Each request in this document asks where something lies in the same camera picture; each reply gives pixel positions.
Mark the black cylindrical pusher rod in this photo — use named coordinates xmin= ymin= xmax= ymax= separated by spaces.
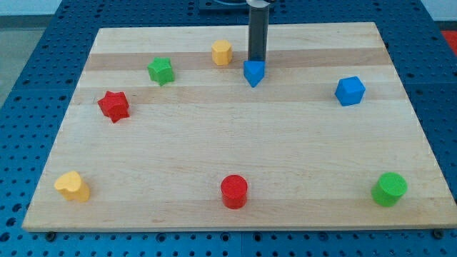
xmin=246 ymin=0 xmax=270 ymax=61

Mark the yellow hexagon block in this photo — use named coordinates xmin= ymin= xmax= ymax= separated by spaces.
xmin=211 ymin=39 xmax=233 ymax=66

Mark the green star block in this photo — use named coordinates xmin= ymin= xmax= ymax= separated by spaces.
xmin=147 ymin=57 xmax=175 ymax=86

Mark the blue cube block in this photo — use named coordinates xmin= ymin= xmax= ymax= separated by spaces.
xmin=335 ymin=76 xmax=366 ymax=106

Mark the wooden board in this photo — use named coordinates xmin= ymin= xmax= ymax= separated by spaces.
xmin=22 ymin=22 xmax=456 ymax=232

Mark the red star block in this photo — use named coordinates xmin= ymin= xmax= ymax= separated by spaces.
xmin=97 ymin=91 xmax=130 ymax=123

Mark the red cylinder block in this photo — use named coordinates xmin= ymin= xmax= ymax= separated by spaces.
xmin=221 ymin=174 xmax=248 ymax=209

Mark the green cylinder block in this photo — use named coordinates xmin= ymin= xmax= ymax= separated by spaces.
xmin=371 ymin=172 xmax=408 ymax=207

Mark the yellow heart block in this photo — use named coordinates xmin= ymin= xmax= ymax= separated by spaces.
xmin=54 ymin=171 xmax=90 ymax=202

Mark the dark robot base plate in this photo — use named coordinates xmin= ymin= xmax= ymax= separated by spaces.
xmin=198 ymin=0 xmax=276 ymax=15

